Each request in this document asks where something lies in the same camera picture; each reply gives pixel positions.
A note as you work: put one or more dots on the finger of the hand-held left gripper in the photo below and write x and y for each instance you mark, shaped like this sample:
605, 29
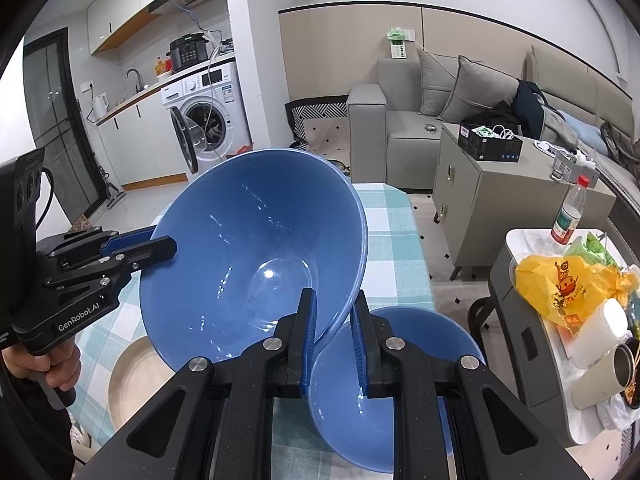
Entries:
125, 242
155, 252

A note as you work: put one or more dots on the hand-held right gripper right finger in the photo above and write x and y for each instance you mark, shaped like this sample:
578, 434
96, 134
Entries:
357, 345

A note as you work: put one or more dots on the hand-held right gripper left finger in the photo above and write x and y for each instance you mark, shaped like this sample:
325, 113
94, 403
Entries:
310, 340

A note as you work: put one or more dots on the blue bowl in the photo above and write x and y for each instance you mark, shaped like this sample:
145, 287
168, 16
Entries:
340, 410
240, 240

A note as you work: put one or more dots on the beige ribbed plate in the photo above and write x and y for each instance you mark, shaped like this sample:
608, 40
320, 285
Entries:
135, 385

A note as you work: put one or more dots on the person's left forearm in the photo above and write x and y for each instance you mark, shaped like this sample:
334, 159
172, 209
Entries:
30, 430

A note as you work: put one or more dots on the person's left hand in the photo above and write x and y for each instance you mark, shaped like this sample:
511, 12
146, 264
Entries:
62, 367

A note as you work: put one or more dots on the stick vacuum cleaner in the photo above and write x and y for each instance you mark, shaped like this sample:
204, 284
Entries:
112, 190

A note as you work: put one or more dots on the white kitchen base cabinet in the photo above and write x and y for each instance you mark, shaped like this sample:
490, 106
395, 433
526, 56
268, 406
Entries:
135, 150

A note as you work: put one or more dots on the teal checked tablecloth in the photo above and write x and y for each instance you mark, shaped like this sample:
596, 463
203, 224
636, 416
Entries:
395, 240

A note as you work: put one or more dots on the red floor packet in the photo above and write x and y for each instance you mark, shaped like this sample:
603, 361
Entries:
243, 150

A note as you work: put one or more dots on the white electric kettle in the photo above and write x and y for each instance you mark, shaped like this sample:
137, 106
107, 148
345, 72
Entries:
100, 105

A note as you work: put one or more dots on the black framed glass door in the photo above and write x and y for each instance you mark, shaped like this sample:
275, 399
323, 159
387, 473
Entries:
55, 110

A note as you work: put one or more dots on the white washing machine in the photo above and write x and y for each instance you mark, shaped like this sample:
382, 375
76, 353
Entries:
225, 105

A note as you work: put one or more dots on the curved kitchen faucet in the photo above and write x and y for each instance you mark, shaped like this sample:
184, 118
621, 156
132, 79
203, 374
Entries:
134, 77

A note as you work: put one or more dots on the grey rolling cart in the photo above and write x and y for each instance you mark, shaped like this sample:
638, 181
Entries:
525, 350

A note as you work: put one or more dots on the yellow bottle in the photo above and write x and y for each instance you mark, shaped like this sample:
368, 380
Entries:
160, 66

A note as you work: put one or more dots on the black pressure cooker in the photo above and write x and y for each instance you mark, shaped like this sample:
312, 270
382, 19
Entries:
189, 52

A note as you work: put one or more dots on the grey side cabinet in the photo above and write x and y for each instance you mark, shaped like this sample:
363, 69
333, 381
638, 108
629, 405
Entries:
500, 200

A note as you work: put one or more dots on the yellow plastic bag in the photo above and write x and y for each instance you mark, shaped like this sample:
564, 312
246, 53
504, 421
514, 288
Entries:
555, 285

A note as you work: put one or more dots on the black white patterned basket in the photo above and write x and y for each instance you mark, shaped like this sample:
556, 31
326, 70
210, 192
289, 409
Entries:
312, 107

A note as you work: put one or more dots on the grey sofa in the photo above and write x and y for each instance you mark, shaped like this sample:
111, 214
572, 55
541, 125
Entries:
400, 135

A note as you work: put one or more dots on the black box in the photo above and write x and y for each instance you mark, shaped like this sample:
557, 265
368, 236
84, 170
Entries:
492, 147

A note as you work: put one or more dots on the beige thermos cup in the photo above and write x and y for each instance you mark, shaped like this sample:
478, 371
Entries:
600, 380

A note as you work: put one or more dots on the white paper cup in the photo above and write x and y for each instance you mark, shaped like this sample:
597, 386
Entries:
602, 330

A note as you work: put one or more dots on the clear plastic bottle red cap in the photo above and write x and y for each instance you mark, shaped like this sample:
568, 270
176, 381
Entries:
567, 215

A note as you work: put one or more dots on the green plastic bag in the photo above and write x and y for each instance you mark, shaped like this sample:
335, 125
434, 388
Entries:
592, 250

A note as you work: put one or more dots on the small grey cushion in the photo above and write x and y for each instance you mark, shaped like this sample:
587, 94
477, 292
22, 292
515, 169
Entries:
435, 85

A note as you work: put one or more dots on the white power strip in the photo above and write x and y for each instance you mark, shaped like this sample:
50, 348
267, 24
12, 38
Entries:
575, 170

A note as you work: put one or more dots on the large grey cushion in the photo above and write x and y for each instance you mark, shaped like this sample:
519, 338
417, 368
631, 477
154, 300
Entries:
480, 90

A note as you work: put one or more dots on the dark jacket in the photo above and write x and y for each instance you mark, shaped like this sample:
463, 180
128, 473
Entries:
529, 105

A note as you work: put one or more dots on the light blue cushion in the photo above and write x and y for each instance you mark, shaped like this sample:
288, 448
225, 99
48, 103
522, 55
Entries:
585, 132

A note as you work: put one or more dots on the white wall remote holder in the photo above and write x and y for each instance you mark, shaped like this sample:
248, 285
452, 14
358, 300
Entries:
400, 45

